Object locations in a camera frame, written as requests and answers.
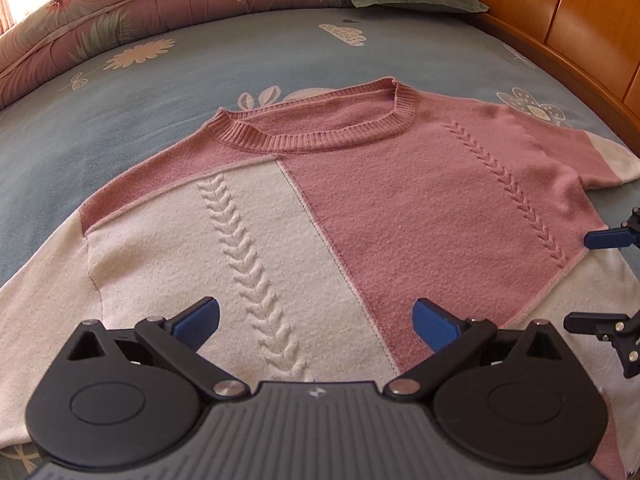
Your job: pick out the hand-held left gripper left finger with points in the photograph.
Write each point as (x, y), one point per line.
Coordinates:
(200, 317)

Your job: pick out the blue floral bedsheet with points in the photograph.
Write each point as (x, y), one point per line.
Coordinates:
(150, 85)

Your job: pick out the pink and cream knit sweater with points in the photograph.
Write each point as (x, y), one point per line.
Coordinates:
(400, 210)

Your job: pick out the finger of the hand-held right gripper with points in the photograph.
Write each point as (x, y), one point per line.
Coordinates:
(590, 321)
(607, 238)

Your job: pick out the pink floral quilt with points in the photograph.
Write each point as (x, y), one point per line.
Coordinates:
(150, 5)

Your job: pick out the wooden headboard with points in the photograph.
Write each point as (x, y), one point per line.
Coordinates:
(575, 20)

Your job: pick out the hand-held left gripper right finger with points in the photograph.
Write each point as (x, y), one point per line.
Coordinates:
(435, 322)

